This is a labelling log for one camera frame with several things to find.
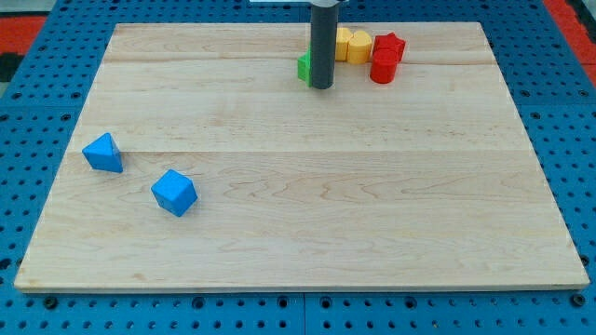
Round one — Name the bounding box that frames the yellow pentagon block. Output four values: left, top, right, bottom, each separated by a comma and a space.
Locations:
335, 27, 353, 61

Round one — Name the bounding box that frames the blue cube block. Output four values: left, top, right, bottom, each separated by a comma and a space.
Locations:
151, 169, 198, 217

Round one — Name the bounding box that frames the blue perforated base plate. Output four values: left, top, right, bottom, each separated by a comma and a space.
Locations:
1, 0, 595, 334

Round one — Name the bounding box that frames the yellow heart block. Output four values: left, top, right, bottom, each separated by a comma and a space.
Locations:
346, 30, 373, 64

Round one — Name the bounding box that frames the wooden board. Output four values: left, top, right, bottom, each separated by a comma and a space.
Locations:
14, 22, 589, 293

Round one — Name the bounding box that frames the red cylinder block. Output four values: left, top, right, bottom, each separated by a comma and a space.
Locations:
370, 48, 399, 84

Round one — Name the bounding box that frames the green block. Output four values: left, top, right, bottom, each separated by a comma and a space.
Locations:
297, 47, 312, 87

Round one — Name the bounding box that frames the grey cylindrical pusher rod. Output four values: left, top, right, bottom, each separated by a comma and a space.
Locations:
310, 0, 340, 89

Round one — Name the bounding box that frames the red star block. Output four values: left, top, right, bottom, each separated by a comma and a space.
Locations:
372, 33, 406, 62

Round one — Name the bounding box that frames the blue triangular prism block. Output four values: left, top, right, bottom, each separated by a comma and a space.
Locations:
82, 132, 123, 173

